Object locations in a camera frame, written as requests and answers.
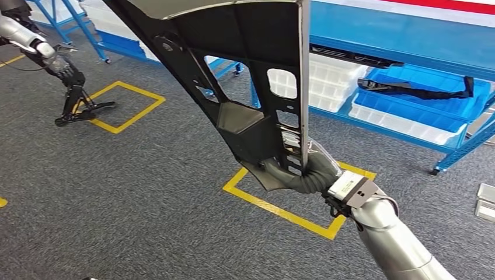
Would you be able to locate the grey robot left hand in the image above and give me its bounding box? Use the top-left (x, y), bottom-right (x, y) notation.
top-left (47, 57), bottom-right (87, 88)

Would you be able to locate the black plastic panel part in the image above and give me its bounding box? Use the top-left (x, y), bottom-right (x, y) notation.
top-left (102, 0), bottom-right (312, 193)

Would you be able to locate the blue metal shelf rack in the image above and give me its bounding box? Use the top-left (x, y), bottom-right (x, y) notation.
top-left (27, 0), bottom-right (163, 68)
top-left (207, 0), bottom-right (495, 177)

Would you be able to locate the flat black plastic part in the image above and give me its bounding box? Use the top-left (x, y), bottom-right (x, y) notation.
top-left (309, 43), bottom-right (405, 70)

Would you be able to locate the long black plastic part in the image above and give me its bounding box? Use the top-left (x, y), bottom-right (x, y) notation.
top-left (356, 75), bottom-right (476, 102)

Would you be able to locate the yellow floor tape square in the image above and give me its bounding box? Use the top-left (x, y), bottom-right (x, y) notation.
top-left (73, 80), bottom-right (166, 135)
top-left (222, 161), bottom-right (378, 242)

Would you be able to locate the blue plastic crate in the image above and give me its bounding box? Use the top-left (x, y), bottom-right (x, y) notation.
top-left (353, 63), bottom-right (493, 135)

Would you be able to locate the red floor tape strip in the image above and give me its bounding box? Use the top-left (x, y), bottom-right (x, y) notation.
top-left (380, 0), bottom-right (495, 16)

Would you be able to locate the silver floor socket plate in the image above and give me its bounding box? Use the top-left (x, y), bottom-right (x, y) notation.
top-left (477, 182), bottom-right (495, 205)
top-left (474, 199), bottom-right (495, 224)

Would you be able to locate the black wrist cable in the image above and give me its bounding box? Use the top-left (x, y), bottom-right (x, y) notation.
top-left (322, 192), bottom-right (365, 233)

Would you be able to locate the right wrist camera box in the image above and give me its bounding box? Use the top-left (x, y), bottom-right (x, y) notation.
top-left (327, 170), bottom-right (380, 210)

